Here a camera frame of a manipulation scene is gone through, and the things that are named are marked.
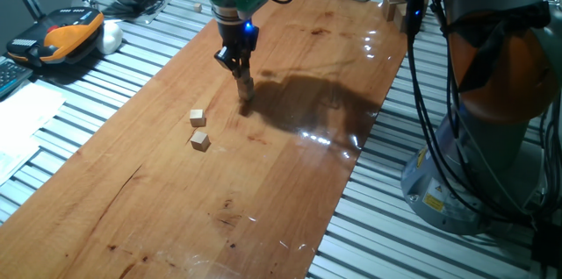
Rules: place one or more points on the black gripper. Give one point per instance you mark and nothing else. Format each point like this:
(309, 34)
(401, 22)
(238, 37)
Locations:
(237, 35)

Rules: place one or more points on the tiny wooden cube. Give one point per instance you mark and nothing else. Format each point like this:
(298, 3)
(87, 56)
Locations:
(197, 7)

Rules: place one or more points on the dark computer keyboard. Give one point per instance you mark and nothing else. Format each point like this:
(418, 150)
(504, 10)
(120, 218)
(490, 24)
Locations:
(11, 77)

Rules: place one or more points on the white rounded object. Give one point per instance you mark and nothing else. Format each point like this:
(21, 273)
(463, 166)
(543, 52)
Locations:
(110, 37)

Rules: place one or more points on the glossy wooden board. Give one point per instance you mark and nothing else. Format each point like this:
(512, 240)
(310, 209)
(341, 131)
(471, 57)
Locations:
(175, 204)

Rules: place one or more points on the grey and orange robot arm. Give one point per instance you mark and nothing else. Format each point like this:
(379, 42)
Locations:
(492, 147)

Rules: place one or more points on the white paper sheets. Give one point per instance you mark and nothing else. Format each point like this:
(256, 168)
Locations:
(26, 116)

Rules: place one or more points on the orange black teach pendant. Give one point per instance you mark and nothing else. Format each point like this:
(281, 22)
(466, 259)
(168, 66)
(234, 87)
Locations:
(66, 33)

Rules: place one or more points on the small wooden cube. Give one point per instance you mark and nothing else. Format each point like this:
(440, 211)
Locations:
(246, 86)
(200, 140)
(247, 78)
(247, 96)
(197, 117)

